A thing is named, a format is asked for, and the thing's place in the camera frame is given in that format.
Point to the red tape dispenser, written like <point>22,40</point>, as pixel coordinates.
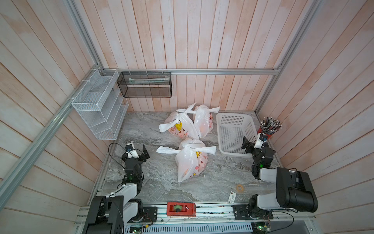
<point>181,209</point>

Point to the black wire mesh basket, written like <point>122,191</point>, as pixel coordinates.
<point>145,84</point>

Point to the small white card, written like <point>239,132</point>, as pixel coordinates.
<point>232,197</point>

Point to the white printed plastic bag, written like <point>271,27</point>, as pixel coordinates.
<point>203,119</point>

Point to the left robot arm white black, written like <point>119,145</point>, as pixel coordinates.
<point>110,213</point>

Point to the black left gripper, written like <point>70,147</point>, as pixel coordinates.
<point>141,156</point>

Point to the red metal pencil bucket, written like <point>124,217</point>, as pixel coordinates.
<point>267,133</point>

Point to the white wire mesh shelf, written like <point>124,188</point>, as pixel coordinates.
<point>101,104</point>

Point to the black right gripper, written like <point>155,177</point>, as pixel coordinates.
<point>246,144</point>

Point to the white plastic perforated basket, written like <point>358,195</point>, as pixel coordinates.
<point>232,128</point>

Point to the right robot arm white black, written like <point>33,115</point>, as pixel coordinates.
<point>294,189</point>

